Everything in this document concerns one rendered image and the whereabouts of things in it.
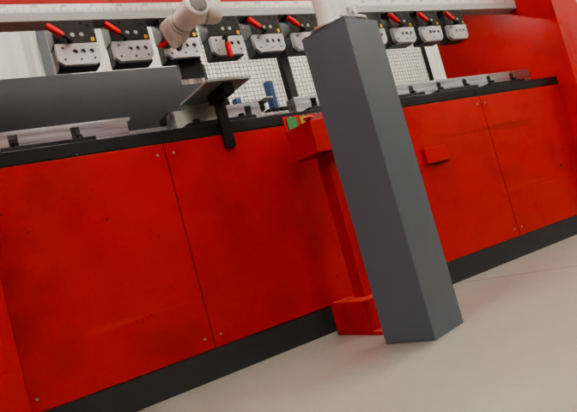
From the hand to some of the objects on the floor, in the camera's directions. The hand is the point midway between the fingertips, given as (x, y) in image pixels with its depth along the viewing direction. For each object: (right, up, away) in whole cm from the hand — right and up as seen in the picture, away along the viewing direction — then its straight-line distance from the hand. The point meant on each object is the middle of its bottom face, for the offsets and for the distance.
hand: (166, 42), depth 220 cm
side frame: (+215, -78, +141) cm, 269 cm away
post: (+79, -113, +120) cm, 183 cm away
